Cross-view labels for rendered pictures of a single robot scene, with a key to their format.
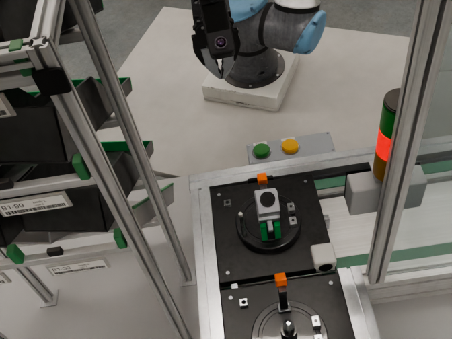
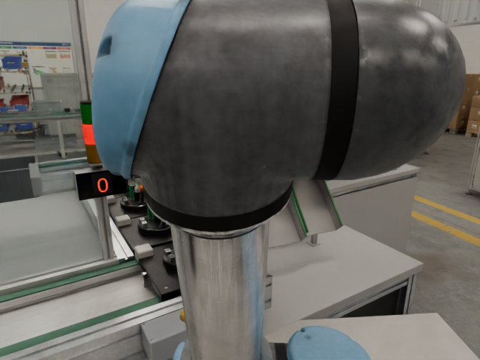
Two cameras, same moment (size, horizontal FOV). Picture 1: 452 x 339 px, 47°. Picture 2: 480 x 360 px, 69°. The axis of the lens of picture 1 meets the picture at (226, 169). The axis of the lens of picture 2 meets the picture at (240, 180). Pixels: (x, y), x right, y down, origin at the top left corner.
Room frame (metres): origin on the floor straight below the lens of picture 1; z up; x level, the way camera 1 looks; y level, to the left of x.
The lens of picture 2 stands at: (1.43, -0.44, 1.50)
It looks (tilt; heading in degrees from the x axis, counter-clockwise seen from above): 18 degrees down; 146
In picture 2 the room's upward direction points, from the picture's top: straight up
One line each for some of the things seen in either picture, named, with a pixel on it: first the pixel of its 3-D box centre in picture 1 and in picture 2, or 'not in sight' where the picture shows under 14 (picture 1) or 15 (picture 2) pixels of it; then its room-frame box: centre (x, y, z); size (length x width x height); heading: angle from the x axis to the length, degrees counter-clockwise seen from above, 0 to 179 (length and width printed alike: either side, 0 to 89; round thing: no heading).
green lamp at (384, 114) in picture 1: (399, 116); (91, 113); (0.47, -0.25, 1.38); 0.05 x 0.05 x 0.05
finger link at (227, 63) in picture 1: (226, 54); not in sight; (0.83, -0.05, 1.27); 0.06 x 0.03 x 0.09; 177
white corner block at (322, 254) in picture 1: (323, 257); (143, 253); (0.50, -0.16, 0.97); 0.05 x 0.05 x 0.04; 87
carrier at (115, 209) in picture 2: not in sight; (137, 194); (0.10, -0.04, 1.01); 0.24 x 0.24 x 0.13; 87
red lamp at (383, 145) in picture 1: (395, 139); (94, 133); (0.47, -0.25, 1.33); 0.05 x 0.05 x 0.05
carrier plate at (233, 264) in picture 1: (268, 227); (187, 262); (0.60, -0.07, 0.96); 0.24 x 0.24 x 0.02; 87
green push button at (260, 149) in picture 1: (261, 151); not in sight; (0.82, -0.09, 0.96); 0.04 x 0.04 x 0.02
